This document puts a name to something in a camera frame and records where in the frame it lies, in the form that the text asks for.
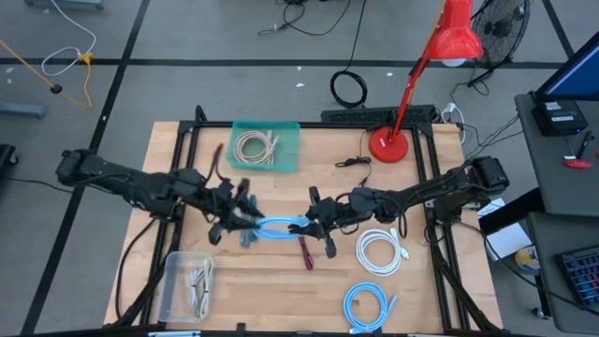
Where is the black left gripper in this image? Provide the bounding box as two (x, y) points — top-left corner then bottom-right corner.
(205, 177), (266, 245)

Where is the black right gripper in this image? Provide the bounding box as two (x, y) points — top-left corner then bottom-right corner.
(287, 186), (355, 259)

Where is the teal braided usb cable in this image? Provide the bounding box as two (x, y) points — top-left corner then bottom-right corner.
(246, 194), (260, 244)

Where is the red braided usb cable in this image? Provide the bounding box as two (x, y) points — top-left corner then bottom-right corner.
(298, 235), (315, 271)

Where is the light blue ethernet cable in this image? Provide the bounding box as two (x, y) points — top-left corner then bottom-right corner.
(343, 282), (399, 334)
(255, 214), (311, 242)

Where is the white ethernet cable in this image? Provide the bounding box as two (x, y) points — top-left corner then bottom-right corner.
(355, 227), (412, 277)

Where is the beige short usb cable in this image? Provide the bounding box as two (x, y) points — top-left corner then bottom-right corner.
(199, 256), (216, 322)

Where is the teal plastic bin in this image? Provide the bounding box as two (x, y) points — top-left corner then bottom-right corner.
(226, 119), (302, 173)

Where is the white short usb cable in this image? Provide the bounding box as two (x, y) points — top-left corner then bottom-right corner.
(188, 266), (201, 310)

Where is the clear plastic container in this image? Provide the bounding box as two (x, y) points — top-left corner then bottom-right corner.
(157, 250), (217, 324)

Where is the black power strip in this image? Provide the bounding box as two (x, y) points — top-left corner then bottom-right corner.
(320, 104), (439, 125)

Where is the white paper sheet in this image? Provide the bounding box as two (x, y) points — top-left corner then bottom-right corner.
(485, 222), (534, 262)
(475, 199), (507, 217)

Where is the yellow blue round object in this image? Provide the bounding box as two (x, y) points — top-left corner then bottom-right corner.
(514, 246), (541, 275)

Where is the red desk lamp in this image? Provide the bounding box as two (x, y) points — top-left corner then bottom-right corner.
(367, 0), (484, 165)

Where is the grey desk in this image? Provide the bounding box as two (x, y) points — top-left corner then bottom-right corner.
(526, 210), (599, 336)
(513, 91), (599, 219)

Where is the grey metal furniture foot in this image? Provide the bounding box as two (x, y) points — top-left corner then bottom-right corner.
(22, 0), (105, 10)
(0, 102), (47, 120)

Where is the black mini computer box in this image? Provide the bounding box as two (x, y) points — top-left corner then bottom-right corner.
(531, 97), (590, 138)

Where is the black floor fan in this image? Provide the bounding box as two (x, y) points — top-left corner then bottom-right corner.
(467, 0), (533, 89)

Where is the black keyboard with coloured keys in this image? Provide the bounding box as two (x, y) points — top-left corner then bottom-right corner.
(554, 245), (599, 313)

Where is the black pen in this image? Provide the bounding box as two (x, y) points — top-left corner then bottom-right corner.
(576, 129), (594, 160)

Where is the black computer monitor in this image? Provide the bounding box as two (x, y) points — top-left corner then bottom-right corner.
(533, 30), (599, 102)

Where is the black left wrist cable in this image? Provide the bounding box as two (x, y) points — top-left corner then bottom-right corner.
(205, 143), (226, 186)

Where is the black lamp cord with switch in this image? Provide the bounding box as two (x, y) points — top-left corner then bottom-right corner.
(334, 129), (374, 189)

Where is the black aluminium table frame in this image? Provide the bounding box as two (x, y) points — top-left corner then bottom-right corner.
(111, 105), (504, 336)

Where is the black coiled floor cable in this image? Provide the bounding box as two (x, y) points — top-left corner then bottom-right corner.
(329, 0), (369, 110)

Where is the white wall charger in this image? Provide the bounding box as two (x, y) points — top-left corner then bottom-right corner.
(439, 101), (468, 145)

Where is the black tangled floor cable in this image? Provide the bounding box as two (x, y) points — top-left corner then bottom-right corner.
(257, 0), (353, 37)

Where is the yellow floor cable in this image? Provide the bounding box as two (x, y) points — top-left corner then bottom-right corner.
(0, 39), (95, 110)

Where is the white floor cable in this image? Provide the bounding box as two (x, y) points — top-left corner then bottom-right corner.
(40, 0), (97, 79)

